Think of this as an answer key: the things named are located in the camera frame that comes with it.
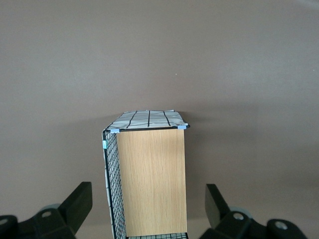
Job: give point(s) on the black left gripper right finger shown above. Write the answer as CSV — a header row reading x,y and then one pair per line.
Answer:
x,y
216,206

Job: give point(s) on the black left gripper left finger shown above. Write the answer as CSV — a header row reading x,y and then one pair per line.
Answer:
x,y
74,204

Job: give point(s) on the brown table cloth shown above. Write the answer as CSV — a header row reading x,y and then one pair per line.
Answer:
x,y
159,62

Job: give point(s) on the light wooden shelf insert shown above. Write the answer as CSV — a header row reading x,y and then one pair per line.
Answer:
x,y
152,181

